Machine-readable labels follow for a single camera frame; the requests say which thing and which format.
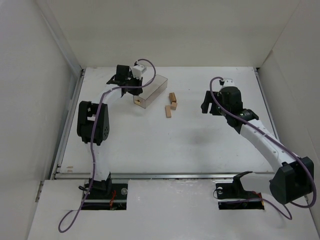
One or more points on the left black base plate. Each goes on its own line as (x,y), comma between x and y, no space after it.
(114,199)

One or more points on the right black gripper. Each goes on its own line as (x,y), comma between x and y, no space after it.
(213,103)

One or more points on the clear plastic box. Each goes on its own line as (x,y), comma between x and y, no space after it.
(151,92)

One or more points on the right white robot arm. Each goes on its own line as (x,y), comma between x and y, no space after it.
(293,175)

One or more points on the small light wood cube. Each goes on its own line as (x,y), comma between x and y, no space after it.
(173,106)

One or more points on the aluminium front rail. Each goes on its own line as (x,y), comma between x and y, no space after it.
(123,176)

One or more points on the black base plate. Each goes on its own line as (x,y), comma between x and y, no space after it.
(114,199)
(240,200)

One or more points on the striped dark wood block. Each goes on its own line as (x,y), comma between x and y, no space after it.
(172,97)

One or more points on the aluminium rail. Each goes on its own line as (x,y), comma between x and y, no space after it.
(123,176)
(66,124)

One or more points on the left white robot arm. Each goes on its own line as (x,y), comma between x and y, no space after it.
(93,125)

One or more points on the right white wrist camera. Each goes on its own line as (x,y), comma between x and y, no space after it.
(226,82)

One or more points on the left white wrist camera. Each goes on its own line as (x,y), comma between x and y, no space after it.
(138,70)

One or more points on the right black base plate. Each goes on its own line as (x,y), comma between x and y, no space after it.
(240,200)

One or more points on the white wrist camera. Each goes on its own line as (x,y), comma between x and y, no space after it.
(226,82)
(138,70)

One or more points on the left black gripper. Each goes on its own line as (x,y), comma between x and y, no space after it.
(132,88)

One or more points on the aluminium left rail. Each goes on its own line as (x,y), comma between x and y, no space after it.
(66,124)

